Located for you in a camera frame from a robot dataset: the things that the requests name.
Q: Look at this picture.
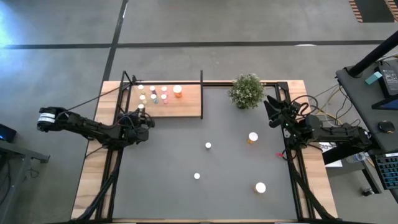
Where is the white printed paper sheet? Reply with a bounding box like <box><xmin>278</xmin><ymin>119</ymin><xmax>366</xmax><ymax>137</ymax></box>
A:
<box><xmin>317</xmin><ymin>141</ymin><xmax>343</xmax><ymax>169</ymax></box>

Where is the dark device with blue light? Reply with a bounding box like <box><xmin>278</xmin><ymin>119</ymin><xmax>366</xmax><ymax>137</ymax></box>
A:
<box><xmin>0</xmin><ymin>123</ymin><xmax>17</xmax><ymax>144</ymax></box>

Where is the backlit black keyboard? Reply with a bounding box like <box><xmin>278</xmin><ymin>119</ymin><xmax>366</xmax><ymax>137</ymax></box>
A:
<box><xmin>374</xmin><ymin>152</ymin><xmax>398</xmax><ymax>190</ymax></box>

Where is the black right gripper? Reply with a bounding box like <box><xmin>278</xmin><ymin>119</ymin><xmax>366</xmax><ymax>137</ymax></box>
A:
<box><xmin>263</xmin><ymin>95</ymin><xmax>305</xmax><ymax>132</ymax></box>

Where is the grey side desk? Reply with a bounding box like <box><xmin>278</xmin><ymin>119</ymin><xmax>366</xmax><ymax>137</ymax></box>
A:
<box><xmin>335</xmin><ymin>52</ymin><xmax>398</xmax><ymax>153</ymax></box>

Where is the wooden shelf board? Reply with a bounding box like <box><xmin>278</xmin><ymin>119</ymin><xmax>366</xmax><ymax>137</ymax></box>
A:
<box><xmin>127</xmin><ymin>83</ymin><xmax>202</xmax><ymax>118</ymax></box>

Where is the black desk base frame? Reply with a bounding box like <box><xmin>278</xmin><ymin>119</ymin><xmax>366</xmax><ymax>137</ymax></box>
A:
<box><xmin>322</xmin><ymin>144</ymin><xmax>383</xmax><ymax>195</ymax></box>

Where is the grey metal stand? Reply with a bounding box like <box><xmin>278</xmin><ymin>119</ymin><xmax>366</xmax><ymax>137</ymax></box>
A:
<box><xmin>0</xmin><ymin>139</ymin><xmax>50</xmax><ymax>224</ymax></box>

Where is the black computer mouse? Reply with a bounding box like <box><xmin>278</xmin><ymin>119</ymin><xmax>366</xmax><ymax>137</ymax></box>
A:
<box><xmin>378</xmin><ymin>120</ymin><xmax>396</xmax><ymax>134</ymax></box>

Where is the clear plastic water bottle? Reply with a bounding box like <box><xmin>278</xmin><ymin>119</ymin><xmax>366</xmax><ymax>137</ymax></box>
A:
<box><xmin>345</xmin><ymin>151</ymin><xmax>368</xmax><ymax>164</ymax></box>

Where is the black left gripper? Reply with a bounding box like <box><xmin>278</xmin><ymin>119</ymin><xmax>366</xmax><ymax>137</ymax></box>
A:
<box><xmin>123</xmin><ymin>109</ymin><xmax>156</xmax><ymax>146</ymax></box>

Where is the black screen with blue display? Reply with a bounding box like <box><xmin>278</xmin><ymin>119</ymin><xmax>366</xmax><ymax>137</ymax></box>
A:
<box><xmin>371</xmin><ymin>96</ymin><xmax>398</xmax><ymax>111</ymax></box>

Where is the dark floor mat striped border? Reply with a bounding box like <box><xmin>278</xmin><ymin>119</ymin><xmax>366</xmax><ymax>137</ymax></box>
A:
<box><xmin>348</xmin><ymin>0</ymin><xmax>398</xmax><ymax>23</ymax></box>

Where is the green potted artificial plant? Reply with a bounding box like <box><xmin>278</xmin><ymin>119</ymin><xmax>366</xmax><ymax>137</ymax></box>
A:
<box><xmin>227</xmin><ymin>73</ymin><xmax>266</xmax><ymax>110</ymax></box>

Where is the grey table mat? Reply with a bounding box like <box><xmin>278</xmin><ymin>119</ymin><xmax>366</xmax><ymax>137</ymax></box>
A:
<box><xmin>111</xmin><ymin>86</ymin><xmax>298</xmax><ymax>221</ymax></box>

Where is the small teal box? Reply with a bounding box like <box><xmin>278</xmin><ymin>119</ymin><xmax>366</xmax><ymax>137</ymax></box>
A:
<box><xmin>364</xmin><ymin>71</ymin><xmax>383</xmax><ymax>85</ymax></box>

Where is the black diagonal pole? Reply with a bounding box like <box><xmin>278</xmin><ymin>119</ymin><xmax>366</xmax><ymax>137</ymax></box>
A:
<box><xmin>347</xmin><ymin>30</ymin><xmax>398</xmax><ymax>78</ymax></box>

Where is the black labelled power adapter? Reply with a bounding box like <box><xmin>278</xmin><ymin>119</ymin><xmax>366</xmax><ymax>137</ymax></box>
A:
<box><xmin>377</xmin><ymin>63</ymin><xmax>398</xmax><ymax>98</ymax></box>

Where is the black shelf end bar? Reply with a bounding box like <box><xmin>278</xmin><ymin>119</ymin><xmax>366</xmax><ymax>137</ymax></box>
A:
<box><xmin>199</xmin><ymin>70</ymin><xmax>204</xmax><ymax>119</ymax></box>

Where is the black aluminium table frame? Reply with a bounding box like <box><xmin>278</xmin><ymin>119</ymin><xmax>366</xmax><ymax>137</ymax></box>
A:
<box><xmin>70</xmin><ymin>68</ymin><xmax>338</xmax><ymax>222</ymax></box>

